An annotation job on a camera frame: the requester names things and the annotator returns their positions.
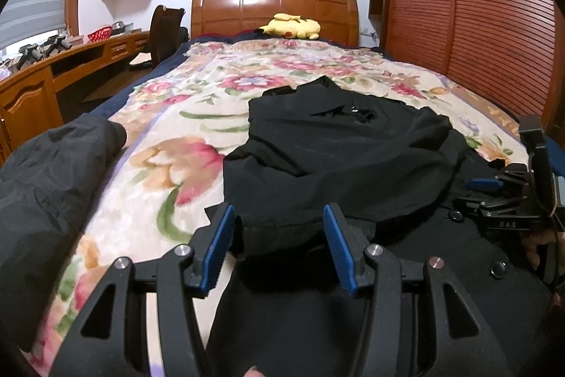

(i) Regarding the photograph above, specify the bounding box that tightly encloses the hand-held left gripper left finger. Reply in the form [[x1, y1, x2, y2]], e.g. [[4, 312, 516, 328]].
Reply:
[[50, 203, 236, 377]]

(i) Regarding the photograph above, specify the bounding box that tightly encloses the dark padded jacket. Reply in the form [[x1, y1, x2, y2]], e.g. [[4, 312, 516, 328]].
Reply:
[[0, 114, 129, 353]]

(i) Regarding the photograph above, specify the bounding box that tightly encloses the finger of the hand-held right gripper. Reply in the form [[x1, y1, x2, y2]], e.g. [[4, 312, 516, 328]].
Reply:
[[467, 158, 531, 196], [449, 194, 531, 224]]

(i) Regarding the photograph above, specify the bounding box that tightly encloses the beige folded cloth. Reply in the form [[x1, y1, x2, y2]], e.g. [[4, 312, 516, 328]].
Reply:
[[129, 52, 154, 71]]

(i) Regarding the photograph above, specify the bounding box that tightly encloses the person's right hand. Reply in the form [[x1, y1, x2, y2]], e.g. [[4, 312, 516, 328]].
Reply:
[[522, 228, 559, 272]]

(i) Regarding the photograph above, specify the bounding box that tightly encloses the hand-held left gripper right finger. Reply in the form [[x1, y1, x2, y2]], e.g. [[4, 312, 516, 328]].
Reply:
[[322, 203, 515, 377]]

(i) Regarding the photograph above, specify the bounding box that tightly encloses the floral blanket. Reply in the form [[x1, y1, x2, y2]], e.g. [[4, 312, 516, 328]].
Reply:
[[26, 38, 530, 377]]

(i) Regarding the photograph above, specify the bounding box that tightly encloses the louvered wooden wardrobe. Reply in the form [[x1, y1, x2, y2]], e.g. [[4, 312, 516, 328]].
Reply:
[[368, 0, 561, 139]]

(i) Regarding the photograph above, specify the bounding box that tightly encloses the dark wooden chair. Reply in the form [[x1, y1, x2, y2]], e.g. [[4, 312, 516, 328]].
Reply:
[[128, 5, 186, 73]]

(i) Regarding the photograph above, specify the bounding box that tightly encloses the wooden desk with cabinets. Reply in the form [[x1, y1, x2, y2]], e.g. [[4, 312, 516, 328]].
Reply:
[[0, 30, 153, 166]]

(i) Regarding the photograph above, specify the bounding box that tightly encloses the black button coat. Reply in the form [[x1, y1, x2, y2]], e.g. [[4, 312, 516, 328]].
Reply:
[[204, 77, 557, 377]]

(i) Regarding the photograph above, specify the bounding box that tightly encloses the yellow plush toy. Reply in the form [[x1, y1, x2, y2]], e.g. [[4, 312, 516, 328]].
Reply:
[[254, 12, 321, 41]]

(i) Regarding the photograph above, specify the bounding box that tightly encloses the wooden bed headboard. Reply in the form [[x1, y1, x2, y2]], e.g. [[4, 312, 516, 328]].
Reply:
[[191, 0, 359, 47]]

